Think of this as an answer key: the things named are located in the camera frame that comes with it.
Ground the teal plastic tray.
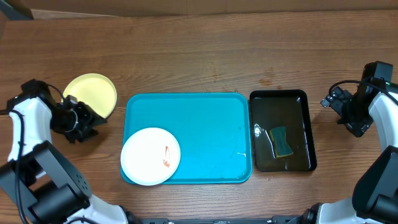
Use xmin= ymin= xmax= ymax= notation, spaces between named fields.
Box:
xmin=123 ymin=93 xmax=252 ymax=185

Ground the yellow-green plate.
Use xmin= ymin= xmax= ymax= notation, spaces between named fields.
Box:
xmin=63 ymin=73 xmax=118 ymax=118

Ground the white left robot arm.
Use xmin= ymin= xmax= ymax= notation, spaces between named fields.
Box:
xmin=1 ymin=79 xmax=140 ymax=224

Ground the green yellow sponge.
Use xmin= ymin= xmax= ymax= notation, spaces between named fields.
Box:
xmin=268 ymin=126 xmax=294 ymax=159

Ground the white plate with ketchup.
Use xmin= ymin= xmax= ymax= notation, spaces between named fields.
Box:
xmin=120 ymin=128 xmax=181 ymax=186

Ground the black water tray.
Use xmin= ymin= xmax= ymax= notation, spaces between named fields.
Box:
xmin=249 ymin=90 xmax=317 ymax=172

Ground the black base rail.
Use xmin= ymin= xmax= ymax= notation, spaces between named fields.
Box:
xmin=141 ymin=215 xmax=302 ymax=224

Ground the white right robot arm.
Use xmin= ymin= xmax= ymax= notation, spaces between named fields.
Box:
xmin=282 ymin=61 xmax=397 ymax=224

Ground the cardboard board at back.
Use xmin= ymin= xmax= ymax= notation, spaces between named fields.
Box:
xmin=23 ymin=0 xmax=397 ymax=16

